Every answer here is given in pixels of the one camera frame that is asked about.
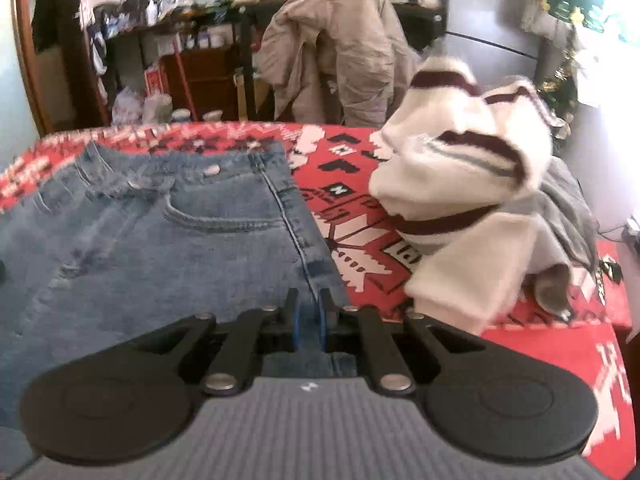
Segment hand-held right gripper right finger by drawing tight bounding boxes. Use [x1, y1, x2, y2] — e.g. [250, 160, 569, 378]
[319, 287, 484, 397]

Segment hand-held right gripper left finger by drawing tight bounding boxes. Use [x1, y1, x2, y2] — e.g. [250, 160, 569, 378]
[132, 287, 301, 397]

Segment blue denim jeans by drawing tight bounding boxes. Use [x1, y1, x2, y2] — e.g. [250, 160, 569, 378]
[0, 141, 358, 433]

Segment red printed blanket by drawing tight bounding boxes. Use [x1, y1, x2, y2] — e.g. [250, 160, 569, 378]
[0, 121, 633, 480]

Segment white maroon-striped sweater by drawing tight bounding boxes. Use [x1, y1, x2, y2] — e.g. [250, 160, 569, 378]
[367, 56, 573, 336]

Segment plain white plastic bag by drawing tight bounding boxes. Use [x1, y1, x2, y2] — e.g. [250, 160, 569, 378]
[142, 92, 173, 124]

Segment brown wooden dresser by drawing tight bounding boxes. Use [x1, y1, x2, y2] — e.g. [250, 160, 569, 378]
[160, 45, 247, 122]

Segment grey cloth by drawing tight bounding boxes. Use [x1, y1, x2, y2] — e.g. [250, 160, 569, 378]
[520, 160, 601, 317]

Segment beige padded jacket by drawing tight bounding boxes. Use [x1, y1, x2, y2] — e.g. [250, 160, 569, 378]
[255, 0, 420, 128]

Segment white red-print plastic bag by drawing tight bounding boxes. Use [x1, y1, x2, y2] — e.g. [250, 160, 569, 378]
[111, 87, 146, 126]

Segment red cardboard box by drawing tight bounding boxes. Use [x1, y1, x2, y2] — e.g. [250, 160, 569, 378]
[144, 67, 168, 97]

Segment small decorated christmas tree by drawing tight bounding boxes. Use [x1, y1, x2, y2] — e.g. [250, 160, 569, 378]
[536, 42, 582, 142]

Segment silver refrigerator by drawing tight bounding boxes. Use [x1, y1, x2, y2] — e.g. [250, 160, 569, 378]
[444, 0, 551, 92]

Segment red-handled broom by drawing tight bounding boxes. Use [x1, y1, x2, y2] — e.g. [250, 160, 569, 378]
[172, 42, 193, 113]

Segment black frame table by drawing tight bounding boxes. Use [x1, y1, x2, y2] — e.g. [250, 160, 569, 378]
[102, 0, 446, 122]

